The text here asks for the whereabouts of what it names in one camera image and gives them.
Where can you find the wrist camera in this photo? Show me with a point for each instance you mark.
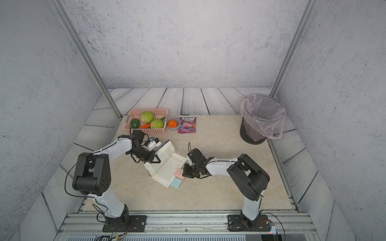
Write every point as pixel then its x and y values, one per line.
pixel 195 157
pixel 152 144

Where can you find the front aluminium rail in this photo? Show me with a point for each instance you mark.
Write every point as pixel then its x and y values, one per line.
pixel 285 223

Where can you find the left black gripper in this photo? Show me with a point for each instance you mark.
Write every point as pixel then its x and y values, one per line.
pixel 151 158

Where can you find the orange carrot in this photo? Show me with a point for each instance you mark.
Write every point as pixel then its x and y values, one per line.
pixel 146 126

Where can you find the purple snack packet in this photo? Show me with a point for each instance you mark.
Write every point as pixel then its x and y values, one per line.
pixel 188 125

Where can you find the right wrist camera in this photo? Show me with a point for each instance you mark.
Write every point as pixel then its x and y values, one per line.
pixel 195 157

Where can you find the small bowl with orange food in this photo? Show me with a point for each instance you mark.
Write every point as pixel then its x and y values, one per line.
pixel 173 123

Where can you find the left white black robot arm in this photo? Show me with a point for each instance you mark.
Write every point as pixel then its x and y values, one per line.
pixel 92 175

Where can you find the left aluminium frame post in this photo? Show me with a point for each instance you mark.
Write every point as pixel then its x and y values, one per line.
pixel 71 31

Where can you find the aluminium frame post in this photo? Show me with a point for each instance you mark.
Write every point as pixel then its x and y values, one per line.
pixel 310 6
pixel 71 31

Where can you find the right aluminium frame post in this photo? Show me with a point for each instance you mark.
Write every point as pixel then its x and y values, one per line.
pixel 310 6

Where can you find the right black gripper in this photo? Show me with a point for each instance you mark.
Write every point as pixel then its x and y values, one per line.
pixel 186 172

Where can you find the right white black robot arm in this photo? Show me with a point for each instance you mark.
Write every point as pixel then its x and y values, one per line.
pixel 251 180

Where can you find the pink plastic basket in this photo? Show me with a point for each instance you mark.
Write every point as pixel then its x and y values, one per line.
pixel 136 113

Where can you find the black bin with plastic liner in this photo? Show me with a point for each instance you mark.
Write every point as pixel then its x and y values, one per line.
pixel 263 117

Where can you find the blue sticky note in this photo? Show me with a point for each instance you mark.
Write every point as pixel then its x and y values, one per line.
pixel 176 182

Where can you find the green cabbage back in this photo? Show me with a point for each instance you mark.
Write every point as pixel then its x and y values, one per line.
pixel 147 117

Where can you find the pink sticky note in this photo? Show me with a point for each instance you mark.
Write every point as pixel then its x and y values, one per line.
pixel 179 174

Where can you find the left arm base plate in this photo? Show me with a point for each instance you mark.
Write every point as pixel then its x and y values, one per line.
pixel 125 224

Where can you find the Animal Farm paperback book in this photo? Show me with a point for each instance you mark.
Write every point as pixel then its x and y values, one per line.
pixel 170 162

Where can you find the dark green avocado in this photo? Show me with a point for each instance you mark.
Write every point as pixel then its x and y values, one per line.
pixel 135 123

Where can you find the green cabbage front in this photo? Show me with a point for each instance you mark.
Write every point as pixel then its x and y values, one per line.
pixel 157 124

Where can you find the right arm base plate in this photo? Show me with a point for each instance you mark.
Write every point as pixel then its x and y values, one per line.
pixel 240 223

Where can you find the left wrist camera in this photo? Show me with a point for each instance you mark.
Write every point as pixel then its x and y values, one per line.
pixel 152 144

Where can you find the green cabbage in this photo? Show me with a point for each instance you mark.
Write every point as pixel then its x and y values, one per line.
pixel 157 124
pixel 147 117

